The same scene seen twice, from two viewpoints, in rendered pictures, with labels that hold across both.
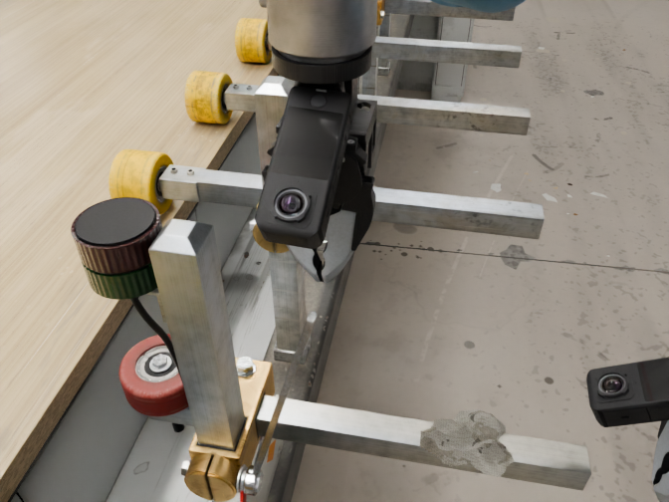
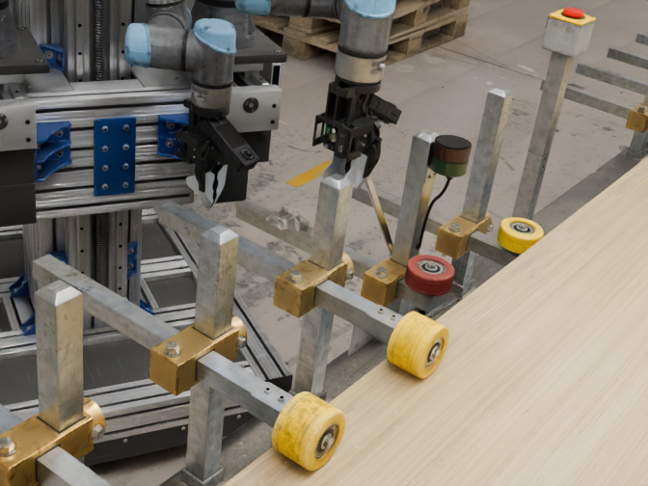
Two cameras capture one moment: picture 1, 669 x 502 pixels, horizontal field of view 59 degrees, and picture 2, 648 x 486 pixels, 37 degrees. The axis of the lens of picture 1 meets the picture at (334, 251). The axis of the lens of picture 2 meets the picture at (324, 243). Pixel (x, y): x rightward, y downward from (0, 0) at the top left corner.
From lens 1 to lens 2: 1.83 m
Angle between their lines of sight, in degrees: 107
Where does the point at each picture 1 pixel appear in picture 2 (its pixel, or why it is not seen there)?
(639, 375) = (236, 147)
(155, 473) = not seen: hidden behind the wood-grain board
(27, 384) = (504, 287)
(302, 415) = (359, 256)
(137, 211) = (444, 141)
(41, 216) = (509, 394)
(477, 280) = not seen: outside the picture
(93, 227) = (462, 142)
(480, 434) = (283, 217)
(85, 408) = not seen: hidden behind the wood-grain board
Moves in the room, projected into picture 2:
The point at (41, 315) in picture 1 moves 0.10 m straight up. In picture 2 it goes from (500, 318) to (515, 263)
